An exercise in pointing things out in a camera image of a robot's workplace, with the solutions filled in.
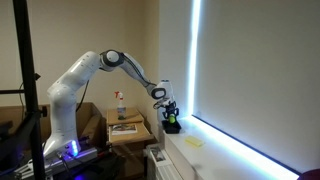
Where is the black tray case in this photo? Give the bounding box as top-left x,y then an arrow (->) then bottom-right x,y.
161,119 -> 182,135

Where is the printed leaflet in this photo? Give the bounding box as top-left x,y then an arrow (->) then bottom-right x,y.
151,148 -> 167,163

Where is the small wooden side table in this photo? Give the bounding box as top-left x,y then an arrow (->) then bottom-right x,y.
106,121 -> 155,147

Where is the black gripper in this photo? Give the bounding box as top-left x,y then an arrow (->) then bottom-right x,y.
162,102 -> 180,124

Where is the colourful printed brochure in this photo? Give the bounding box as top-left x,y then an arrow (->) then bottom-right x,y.
110,123 -> 139,136

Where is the black tripod stand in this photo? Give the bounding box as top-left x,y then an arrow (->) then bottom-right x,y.
0,0 -> 48,180

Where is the brown leather armchair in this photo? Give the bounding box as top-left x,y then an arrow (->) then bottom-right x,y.
0,102 -> 103,148

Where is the black cable bundle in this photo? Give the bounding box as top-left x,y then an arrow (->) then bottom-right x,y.
75,79 -> 90,113

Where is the yellow sponge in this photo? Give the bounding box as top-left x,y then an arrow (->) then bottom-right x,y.
184,135 -> 205,148

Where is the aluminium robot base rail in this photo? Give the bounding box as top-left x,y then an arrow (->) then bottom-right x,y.
14,146 -> 100,180

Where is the white radiator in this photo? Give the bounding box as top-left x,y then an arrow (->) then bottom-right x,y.
145,143 -> 184,180

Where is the spray bottle with red trigger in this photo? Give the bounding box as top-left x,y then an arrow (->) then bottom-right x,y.
114,90 -> 128,121

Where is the dark red round object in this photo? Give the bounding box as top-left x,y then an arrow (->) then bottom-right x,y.
297,168 -> 320,180

